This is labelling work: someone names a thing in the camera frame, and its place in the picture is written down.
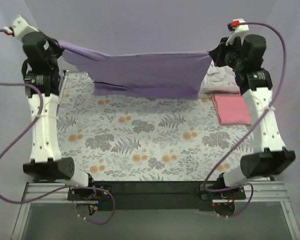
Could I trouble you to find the purple t shirt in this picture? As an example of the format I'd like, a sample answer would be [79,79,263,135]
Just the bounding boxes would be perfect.
[59,41,212,100]

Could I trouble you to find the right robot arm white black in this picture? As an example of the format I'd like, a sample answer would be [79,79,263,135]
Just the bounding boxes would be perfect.
[205,34,296,199]

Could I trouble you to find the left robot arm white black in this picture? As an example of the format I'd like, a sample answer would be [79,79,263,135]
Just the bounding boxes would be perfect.
[21,31,97,200]

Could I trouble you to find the white crumpled t shirt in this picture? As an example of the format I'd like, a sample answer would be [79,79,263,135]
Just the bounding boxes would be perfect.
[203,64,237,87]

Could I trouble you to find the folded pink t shirt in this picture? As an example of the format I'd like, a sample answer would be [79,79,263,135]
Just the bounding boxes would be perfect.
[212,94,252,125]

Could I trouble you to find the white plastic laundry basket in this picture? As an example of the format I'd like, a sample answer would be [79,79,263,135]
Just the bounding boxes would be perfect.
[200,62,240,94]

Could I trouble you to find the floral patterned table mat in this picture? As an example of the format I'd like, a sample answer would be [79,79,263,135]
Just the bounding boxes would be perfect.
[56,73,253,181]

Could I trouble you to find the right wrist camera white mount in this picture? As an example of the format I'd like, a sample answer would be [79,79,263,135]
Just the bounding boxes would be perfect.
[225,18,249,46]

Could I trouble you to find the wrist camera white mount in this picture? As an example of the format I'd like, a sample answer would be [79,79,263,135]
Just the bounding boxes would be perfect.
[3,15,39,41]
[225,18,249,46]

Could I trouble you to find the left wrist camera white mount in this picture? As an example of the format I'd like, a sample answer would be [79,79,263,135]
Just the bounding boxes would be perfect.
[3,15,39,41]

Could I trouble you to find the aluminium rail frame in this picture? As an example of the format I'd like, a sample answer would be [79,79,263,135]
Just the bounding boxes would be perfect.
[12,181,300,240]

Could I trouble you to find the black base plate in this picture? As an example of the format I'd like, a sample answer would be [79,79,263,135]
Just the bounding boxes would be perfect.
[67,180,248,212]

